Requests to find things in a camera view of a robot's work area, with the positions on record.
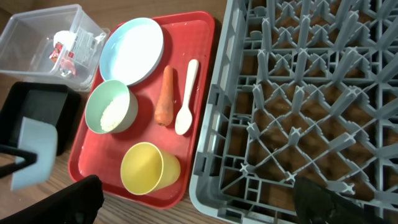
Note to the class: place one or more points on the white plastic spoon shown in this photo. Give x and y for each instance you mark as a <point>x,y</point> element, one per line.
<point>184,117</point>

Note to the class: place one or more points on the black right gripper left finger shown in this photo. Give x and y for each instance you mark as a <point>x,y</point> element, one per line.
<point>76,204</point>

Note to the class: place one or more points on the red snack wrapper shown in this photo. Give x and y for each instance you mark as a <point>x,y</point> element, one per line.
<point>67,66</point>

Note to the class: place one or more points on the black plastic bin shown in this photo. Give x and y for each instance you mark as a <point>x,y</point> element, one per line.
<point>54,104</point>

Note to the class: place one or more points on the orange carrot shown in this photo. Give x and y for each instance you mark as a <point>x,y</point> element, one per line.
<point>164,110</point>

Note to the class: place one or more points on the clear plastic bin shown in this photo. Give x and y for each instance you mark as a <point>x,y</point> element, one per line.
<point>27,42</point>

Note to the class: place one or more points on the large light blue plate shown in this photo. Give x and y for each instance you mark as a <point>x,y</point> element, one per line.
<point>132,52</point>

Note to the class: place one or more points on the mint green bowl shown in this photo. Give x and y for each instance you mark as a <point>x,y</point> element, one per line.
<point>101,98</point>

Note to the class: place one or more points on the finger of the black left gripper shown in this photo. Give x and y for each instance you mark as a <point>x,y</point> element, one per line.
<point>23,159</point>

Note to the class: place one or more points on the grey dishwasher rack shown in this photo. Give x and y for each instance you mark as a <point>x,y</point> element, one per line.
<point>302,88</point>

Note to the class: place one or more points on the red plastic tray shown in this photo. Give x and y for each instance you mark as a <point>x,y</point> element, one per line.
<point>186,36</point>

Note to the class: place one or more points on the small light blue bowl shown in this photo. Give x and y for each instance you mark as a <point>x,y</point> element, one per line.
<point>41,139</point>

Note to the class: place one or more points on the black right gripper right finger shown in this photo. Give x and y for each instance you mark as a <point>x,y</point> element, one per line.
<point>316,204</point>

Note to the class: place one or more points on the yellow plastic cup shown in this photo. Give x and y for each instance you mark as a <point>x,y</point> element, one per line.
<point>146,168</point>

